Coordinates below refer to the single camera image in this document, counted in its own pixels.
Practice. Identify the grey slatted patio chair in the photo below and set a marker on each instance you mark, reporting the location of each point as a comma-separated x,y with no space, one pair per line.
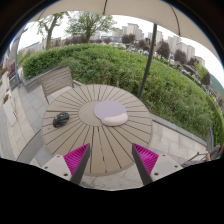
57,79

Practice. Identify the beige patio umbrella canopy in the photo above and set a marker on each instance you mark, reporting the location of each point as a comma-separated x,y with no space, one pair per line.
156,11

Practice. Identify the green hedge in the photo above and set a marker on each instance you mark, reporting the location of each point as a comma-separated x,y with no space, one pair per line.
165,91

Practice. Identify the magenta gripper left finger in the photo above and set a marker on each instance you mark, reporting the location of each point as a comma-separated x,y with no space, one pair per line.
70,166

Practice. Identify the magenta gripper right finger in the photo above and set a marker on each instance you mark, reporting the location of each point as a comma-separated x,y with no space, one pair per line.
151,166

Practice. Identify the black computer mouse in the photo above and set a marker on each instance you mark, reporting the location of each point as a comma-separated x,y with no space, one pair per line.
61,119

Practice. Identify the round slatted wooden table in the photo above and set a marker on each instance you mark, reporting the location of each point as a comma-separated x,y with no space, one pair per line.
110,147

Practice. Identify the dark umbrella pole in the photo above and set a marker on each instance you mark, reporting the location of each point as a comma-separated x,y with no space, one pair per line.
149,60

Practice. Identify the lilac mouse pad wrist rest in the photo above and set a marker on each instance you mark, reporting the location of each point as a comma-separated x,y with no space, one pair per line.
111,113

